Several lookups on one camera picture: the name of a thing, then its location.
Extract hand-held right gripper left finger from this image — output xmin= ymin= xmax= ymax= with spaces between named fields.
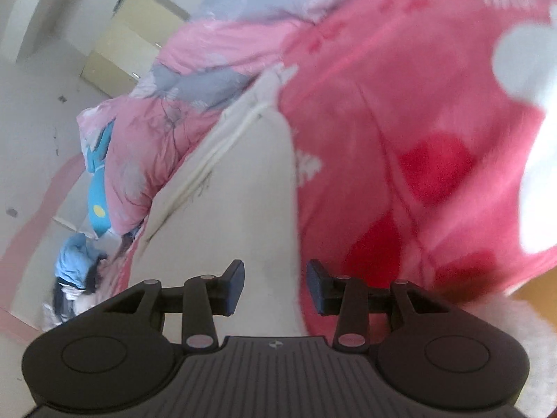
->
xmin=100 ymin=259 xmax=245 ymax=353

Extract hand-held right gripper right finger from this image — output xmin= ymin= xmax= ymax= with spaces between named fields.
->
xmin=306 ymin=259 xmax=449 ymax=351

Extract white fluffy sweater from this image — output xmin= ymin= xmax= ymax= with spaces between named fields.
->
xmin=128 ymin=63 xmax=307 ymax=340

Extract black folded garment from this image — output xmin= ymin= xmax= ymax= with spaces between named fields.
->
xmin=51 ymin=255 xmax=109 ymax=314

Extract pink grey floral quilt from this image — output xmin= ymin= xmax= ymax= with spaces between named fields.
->
xmin=76 ymin=0 xmax=370 ymax=238

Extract blue quilt with yellow dots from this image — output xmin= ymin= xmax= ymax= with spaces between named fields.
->
xmin=83 ymin=119 xmax=116 ymax=238

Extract cream folded garments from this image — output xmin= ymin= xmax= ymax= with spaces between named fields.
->
xmin=41 ymin=287 xmax=101 ymax=332

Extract pink floral bed blanket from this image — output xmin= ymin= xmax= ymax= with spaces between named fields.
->
xmin=276 ymin=0 xmax=557 ymax=340

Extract white fluffy cloth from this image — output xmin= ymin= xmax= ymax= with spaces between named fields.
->
xmin=457 ymin=292 xmax=557 ymax=416

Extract cream wardrobe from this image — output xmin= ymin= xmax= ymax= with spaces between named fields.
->
xmin=79 ymin=0 xmax=192 ymax=99

